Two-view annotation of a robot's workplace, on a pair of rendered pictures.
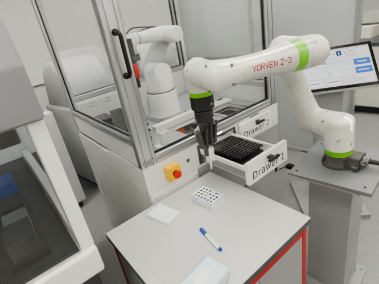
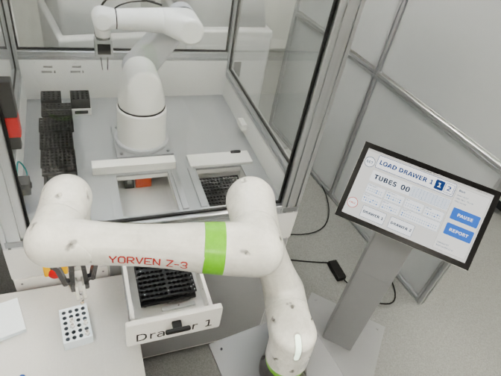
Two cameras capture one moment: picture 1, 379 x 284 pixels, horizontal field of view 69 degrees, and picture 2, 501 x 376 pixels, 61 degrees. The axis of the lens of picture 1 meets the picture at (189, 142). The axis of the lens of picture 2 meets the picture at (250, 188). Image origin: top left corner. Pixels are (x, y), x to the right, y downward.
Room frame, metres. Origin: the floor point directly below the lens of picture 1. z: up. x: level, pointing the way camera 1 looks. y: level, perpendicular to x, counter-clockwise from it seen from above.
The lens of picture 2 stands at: (0.41, -0.57, 2.06)
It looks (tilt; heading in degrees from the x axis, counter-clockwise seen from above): 40 degrees down; 7
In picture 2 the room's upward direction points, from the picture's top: 12 degrees clockwise
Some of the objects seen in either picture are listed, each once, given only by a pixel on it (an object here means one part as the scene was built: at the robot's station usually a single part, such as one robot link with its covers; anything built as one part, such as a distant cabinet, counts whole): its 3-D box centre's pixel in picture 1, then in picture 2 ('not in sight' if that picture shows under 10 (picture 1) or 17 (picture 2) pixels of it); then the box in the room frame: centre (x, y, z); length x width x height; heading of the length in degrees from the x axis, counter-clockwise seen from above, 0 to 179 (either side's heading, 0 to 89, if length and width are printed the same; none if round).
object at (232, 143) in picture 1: (235, 151); (162, 273); (1.27, -0.23, 0.87); 0.22 x 0.18 x 0.06; 35
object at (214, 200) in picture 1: (207, 197); (75, 326); (1.04, -0.04, 0.78); 0.12 x 0.08 x 0.04; 40
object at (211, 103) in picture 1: (201, 102); not in sight; (1.04, -0.07, 1.23); 0.12 x 0.09 x 0.06; 40
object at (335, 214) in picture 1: (334, 225); not in sight; (1.13, -0.70, 0.38); 0.30 x 0.30 x 0.76; 41
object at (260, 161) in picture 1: (267, 161); (174, 324); (1.10, -0.34, 0.87); 0.29 x 0.02 x 0.11; 125
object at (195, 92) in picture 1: (199, 76); (66, 204); (1.03, -0.08, 1.33); 0.13 x 0.11 x 0.14; 21
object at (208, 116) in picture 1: (205, 119); not in sight; (1.04, -0.08, 1.16); 0.08 x 0.07 x 0.09; 130
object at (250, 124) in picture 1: (255, 125); not in sight; (1.54, -0.42, 0.87); 0.29 x 0.02 x 0.11; 125
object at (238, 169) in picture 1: (234, 151); (162, 272); (1.27, -0.22, 0.86); 0.40 x 0.26 x 0.06; 35
